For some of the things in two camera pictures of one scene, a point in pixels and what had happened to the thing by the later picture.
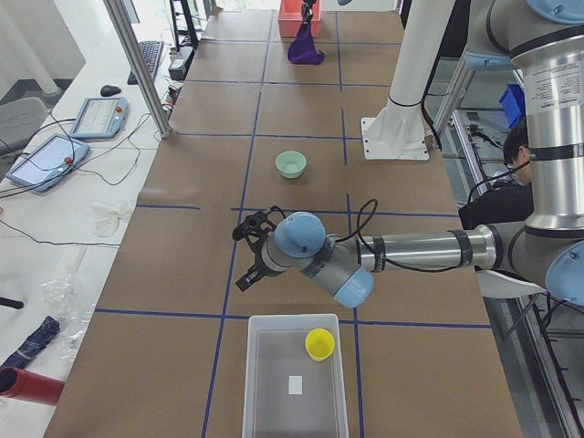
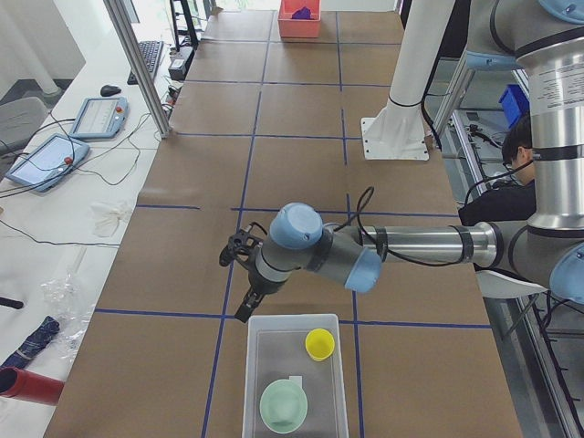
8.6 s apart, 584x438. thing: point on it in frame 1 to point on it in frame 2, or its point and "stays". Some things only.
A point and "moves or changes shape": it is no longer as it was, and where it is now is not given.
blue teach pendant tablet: x=100 y=117 stays
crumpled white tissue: x=105 y=219 stays
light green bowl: x=290 y=164 to x=283 y=406
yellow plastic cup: x=319 y=344 stays
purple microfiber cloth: x=302 y=48 moves or changes shape
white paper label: x=295 y=385 stays
